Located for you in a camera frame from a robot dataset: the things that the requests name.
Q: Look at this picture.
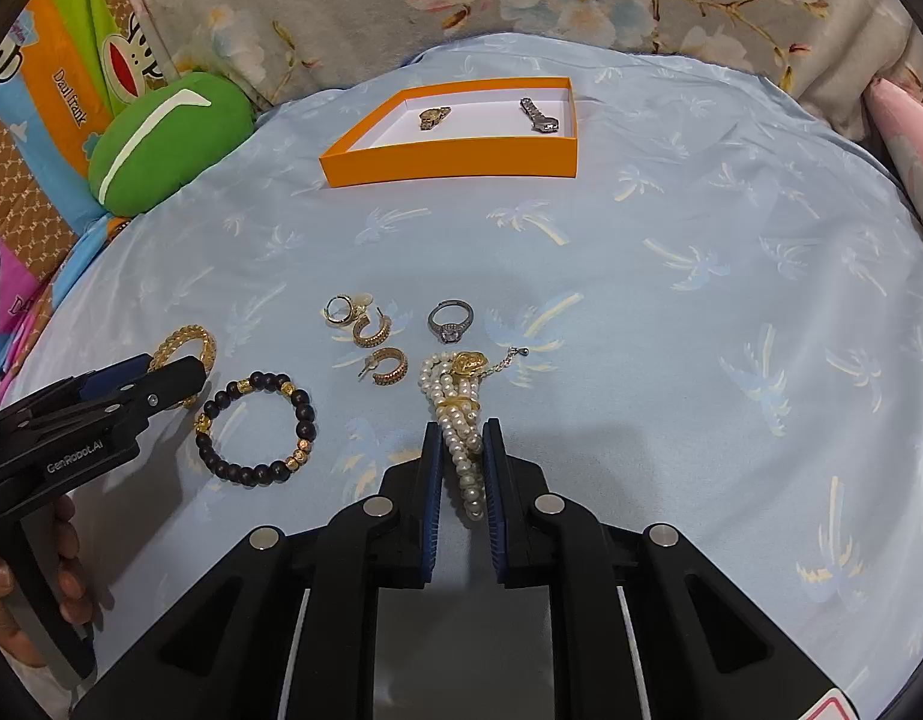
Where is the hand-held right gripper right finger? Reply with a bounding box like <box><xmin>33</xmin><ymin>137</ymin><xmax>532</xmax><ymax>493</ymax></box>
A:
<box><xmin>481</xmin><ymin>418</ymin><xmax>864</xmax><ymax>720</ymax></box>

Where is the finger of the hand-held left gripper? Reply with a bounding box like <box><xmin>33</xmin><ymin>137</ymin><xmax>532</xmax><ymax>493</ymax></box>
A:
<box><xmin>0</xmin><ymin>354</ymin><xmax>154</xmax><ymax>422</ymax></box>
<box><xmin>0</xmin><ymin>356</ymin><xmax>209</xmax><ymax>467</ymax></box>

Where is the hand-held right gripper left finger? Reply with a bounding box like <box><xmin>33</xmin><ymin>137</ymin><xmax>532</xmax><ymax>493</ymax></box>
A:
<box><xmin>71</xmin><ymin>420</ymin><xmax>443</xmax><ymax>720</ymax></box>

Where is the gold bangle bracelet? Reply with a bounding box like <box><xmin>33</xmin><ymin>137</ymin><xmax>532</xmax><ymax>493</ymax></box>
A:
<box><xmin>148</xmin><ymin>324</ymin><xmax>217</xmax><ymax>410</ymax></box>

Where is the pearl bracelet with gold clasp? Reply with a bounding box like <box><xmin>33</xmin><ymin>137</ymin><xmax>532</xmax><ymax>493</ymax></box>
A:
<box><xmin>418</xmin><ymin>346</ymin><xmax>530</xmax><ymax>530</ymax></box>

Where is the dark wooden bead bracelet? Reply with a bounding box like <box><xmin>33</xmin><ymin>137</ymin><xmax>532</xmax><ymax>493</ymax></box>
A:
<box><xmin>193</xmin><ymin>371</ymin><xmax>319</xmax><ymax>485</ymax></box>

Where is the gold hoop earring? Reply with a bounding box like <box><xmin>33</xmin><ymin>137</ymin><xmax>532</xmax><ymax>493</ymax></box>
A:
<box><xmin>356</xmin><ymin>347</ymin><xmax>409</xmax><ymax>387</ymax></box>
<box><xmin>351</xmin><ymin>313</ymin><xmax>392</xmax><ymax>348</ymax></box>

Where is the silver gemstone ring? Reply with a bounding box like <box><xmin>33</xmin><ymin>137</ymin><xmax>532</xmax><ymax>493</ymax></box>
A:
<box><xmin>428</xmin><ymin>300</ymin><xmax>475</xmax><ymax>346</ymax></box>

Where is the small gold ring earring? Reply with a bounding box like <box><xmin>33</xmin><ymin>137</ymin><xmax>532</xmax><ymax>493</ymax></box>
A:
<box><xmin>324</xmin><ymin>291</ymin><xmax>377</xmax><ymax>327</ymax></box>

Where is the orange shallow box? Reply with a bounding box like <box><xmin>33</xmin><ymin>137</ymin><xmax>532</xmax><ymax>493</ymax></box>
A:
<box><xmin>319</xmin><ymin>77</ymin><xmax>580</xmax><ymax>188</ymax></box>

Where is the person's left hand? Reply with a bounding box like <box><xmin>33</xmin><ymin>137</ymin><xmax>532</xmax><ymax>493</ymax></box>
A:
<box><xmin>0</xmin><ymin>493</ymin><xmax>97</xmax><ymax>665</ymax></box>

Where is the green pillow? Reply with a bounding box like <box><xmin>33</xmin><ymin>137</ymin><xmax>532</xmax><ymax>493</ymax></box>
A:
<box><xmin>88</xmin><ymin>72</ymin><xmax>254</xmax><ymax>220</ymax></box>

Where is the colourful cartoon printed blanket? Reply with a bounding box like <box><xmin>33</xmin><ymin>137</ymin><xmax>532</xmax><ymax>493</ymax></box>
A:
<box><xmin>0</xmin><ymin>0</ymin><xmax>181</xmax><ymax>391</ymax></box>

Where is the silver wristwatch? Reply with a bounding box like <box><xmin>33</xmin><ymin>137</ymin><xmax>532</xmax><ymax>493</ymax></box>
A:
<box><xmin>519</xmin><ymin>97</ymin><xmax>562</xmax><ymax>134</ymax></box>

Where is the pink pillow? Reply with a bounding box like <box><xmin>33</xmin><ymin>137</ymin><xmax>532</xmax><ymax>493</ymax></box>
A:
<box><xmin>862</xmin><ymin>79</ymin><xmax>923</xmax><ymax>252</ymax></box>

